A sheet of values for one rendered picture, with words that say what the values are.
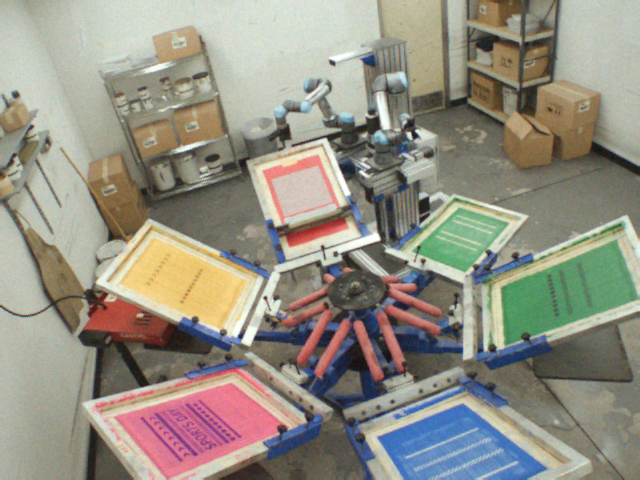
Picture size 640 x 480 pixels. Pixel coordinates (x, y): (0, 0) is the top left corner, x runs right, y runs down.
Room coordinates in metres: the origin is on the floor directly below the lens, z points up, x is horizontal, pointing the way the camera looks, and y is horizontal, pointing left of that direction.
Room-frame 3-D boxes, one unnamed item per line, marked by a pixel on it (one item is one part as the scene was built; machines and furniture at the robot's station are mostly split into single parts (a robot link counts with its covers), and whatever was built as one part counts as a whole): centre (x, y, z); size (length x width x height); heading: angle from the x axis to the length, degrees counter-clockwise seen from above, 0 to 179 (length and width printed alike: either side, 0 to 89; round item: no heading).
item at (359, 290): (1.86, -0.13, 0.67); 0.39 x 0.39 x 1.35
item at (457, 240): (2.44, -0.82, 1.05); 1.08 x 0.61 x 0.23; 130
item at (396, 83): (3.24, -0.73, 1.63); 0.15 x 0.12 x 0.55; 87
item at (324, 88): (3.40, -0.18, 1.80); 0.49 x 0.11 x 0.12; 145
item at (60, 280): (3.09, 2.08, 1.06); 0.53 x 0.07 x 1.05; 10
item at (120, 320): (2.34, 1.21, 1.06); 0.61 x 0.46 x 0.12; 70
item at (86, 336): (2.18, 1.46, 1.06); 0.24 x 0.12 x 0.09; 70
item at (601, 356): (1.63, -0.76, 0.91); 1.34 x 0.40 x 0.08; 70
